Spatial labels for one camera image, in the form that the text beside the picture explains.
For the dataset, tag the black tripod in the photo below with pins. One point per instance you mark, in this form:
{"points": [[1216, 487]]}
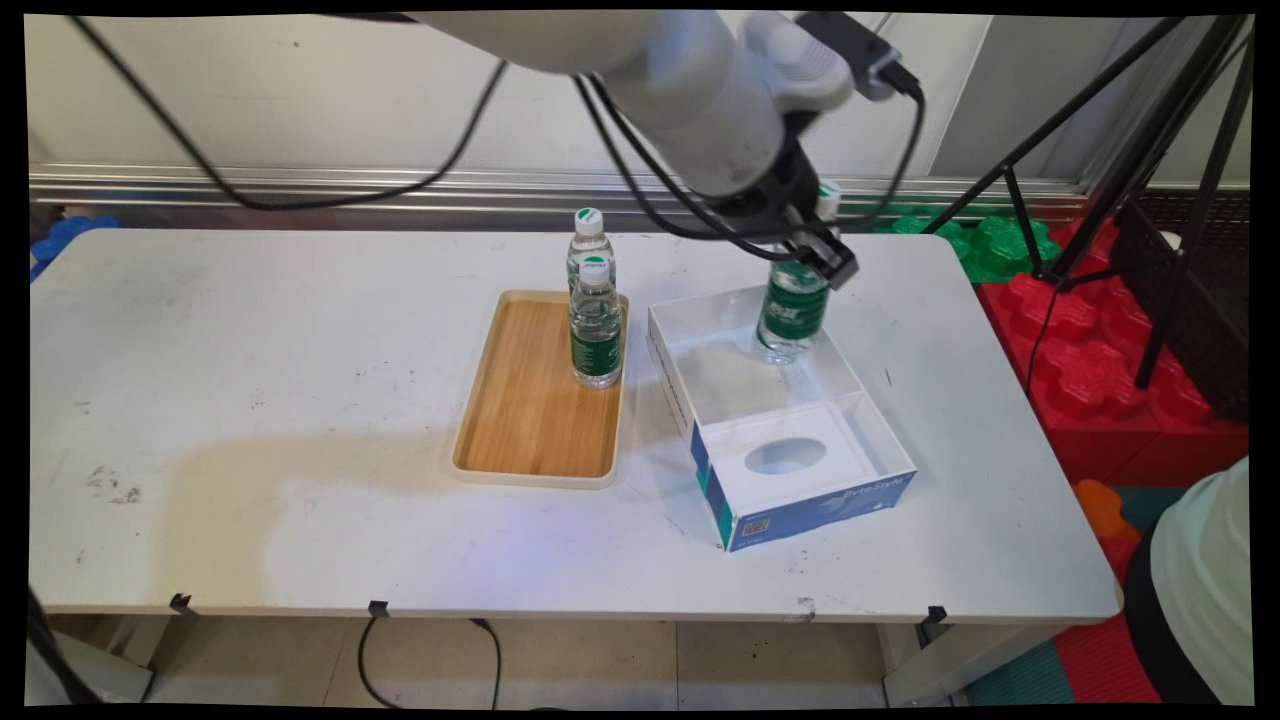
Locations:
{"points": [[1170, 130]]}

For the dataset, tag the white table leg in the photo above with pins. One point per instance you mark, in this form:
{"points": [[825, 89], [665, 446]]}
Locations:
{"points": [[950, 665], [95, 655]]}

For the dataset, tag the blue foam block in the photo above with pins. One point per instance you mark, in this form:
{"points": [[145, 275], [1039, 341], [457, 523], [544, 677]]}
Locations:
{"points": [[65, 240]]}

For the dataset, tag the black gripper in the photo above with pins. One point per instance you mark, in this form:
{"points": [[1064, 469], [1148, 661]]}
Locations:
{"points": [[775, 195]]}

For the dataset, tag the wooden tray with cream rim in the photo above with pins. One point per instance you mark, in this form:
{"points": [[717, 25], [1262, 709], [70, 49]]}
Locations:
{"points": [[535, 405]]}

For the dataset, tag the orange foam piece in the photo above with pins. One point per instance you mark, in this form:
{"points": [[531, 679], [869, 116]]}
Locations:
{"points": [[1105, 510]]}

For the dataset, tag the aluminium wall rail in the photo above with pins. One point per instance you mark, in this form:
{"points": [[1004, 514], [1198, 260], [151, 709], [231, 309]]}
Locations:
{"points": [[300, 188]]}

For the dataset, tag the water bottle with green label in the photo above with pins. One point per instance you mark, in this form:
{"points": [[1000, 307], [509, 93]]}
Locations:
{"points": [[793, 305], [596, 330], [588, 240]]}

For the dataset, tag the red foam blocks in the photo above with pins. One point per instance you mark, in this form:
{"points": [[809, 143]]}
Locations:
{"points": [[1090, 350]]}

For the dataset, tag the red floor mat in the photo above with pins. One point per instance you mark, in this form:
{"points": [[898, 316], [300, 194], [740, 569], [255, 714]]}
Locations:
{"points": [[1100, 650]]}

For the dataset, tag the open white and blue box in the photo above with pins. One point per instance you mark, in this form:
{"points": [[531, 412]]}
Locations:
{"points": [[780, 440]]}

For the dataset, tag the teal floor mat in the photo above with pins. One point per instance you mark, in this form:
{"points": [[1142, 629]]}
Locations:
{"points": [[1020, 675]]}

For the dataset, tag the person in white shirt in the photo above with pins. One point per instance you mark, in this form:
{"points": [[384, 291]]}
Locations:
{"points": [[1205, 580]]}

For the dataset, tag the green foam block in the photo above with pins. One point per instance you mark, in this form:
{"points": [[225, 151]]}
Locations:
{"points": [[990, 245]]}

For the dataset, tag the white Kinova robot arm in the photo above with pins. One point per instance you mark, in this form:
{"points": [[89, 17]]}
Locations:
{"points": [[650, 70]]}

